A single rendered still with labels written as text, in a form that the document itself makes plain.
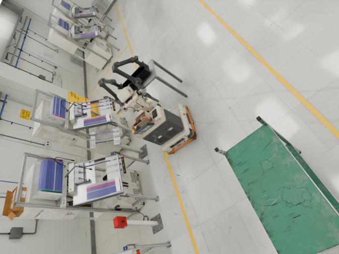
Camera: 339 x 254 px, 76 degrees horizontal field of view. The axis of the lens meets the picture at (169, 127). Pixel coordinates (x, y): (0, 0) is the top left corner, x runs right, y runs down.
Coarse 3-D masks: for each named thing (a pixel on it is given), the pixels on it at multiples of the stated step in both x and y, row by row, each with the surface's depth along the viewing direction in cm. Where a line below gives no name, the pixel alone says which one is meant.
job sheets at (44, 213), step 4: (40, 212) 290; (44, 212) 294; (48, 212) 296; (52, 212) 300; (56, 212) 303; (60, 212) 305; (64, 212) 307; (68, 212) 312; (72, 212) 316; (76, 212) 319; (36, 216) 295; (40, 216) 299; (44, 216) 301; (48, 216) 304; (52, 216) 308; (56, 216) 312
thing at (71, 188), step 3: (69, 165) 338; (72, 165) 338; (69, 168) 335; (72, 171) 331; (69, 174) 328; (72, 174) 328; (69, 177) 324; (72, 177) 324; (69, 180) 321; (72, 180) 321; (69, 183) 318; (72, 183) 318; (69, 186) 315; (72, 186) 315; (75, 186) 321; (69, 189) 312; (72, 189) 312; (75, 189) 318; (69, 192) 310; (72, 192) 312; (75, 192) 315; (72, 195) 318
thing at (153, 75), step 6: (150, 60) 363; (150, 66) 357; (150, 72) 351; (168, 72) 388; (144, 78) 358; (150, 78) 345; (156, 78) 341; (144, 84) 352; (168, 84) 356; (186, 96) 388
